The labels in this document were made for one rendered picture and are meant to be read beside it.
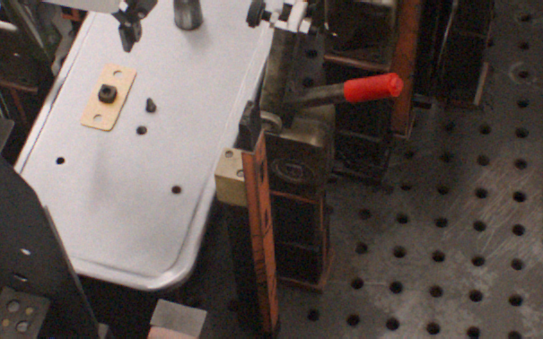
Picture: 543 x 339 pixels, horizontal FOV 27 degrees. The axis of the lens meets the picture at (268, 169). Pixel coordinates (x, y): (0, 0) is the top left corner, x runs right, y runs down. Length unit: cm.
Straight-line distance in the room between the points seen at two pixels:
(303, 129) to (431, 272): 38
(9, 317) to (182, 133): 29
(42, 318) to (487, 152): 73
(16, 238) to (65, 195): 25
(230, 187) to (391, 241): 41
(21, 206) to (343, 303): 64
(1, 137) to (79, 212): 15
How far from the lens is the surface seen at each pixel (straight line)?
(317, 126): 115
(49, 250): 95
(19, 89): 137
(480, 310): 145
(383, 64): 131
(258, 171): 104
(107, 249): 116
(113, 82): 126
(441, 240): 149
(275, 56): 105
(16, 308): 106
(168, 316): 90
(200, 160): 119
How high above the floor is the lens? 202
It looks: 59 degrees down
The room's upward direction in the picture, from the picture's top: 5 degrees counter-clockwise
